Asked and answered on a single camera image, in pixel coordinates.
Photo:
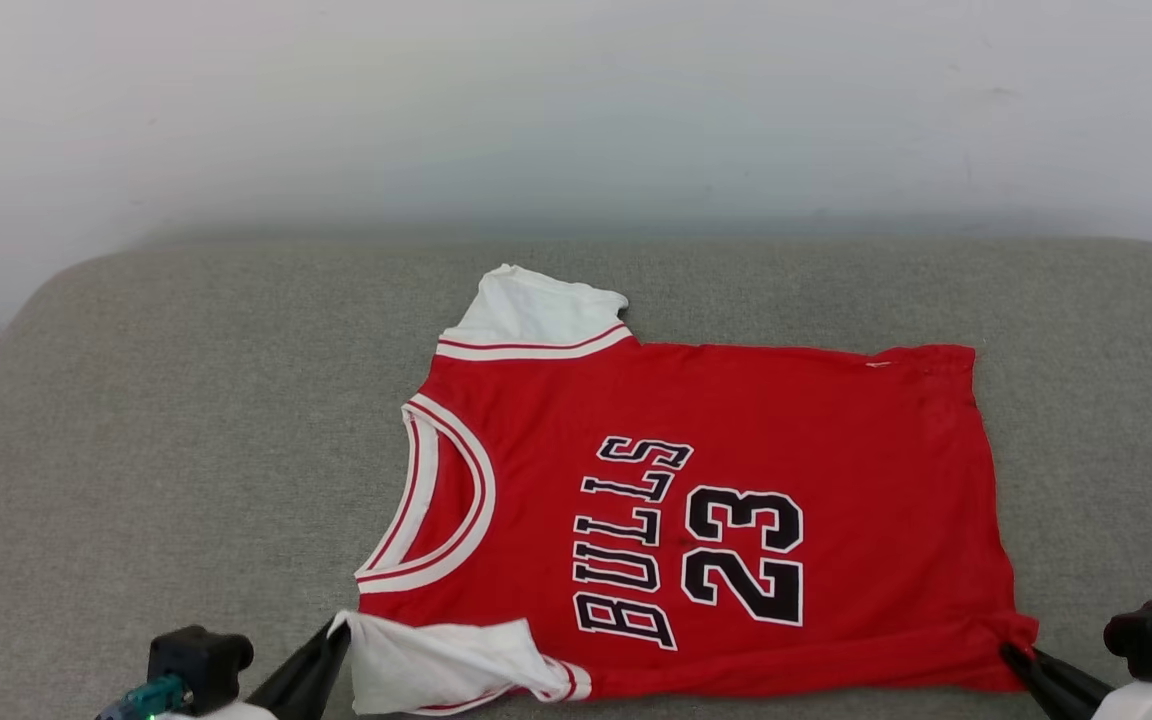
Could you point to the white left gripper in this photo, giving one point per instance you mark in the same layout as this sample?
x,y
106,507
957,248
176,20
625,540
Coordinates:
x,y
226,713

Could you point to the grey fabric sofa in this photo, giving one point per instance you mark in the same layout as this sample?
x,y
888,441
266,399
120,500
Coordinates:
x,y
186,450

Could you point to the red white Bulls 23 jersey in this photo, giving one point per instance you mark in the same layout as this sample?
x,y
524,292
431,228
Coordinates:
x,y
836,450

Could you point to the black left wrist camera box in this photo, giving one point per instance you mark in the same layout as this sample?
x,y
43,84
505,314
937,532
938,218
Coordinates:
x,y
201,658

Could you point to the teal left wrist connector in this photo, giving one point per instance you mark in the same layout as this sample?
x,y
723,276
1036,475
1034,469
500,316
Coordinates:
x,y
156,694

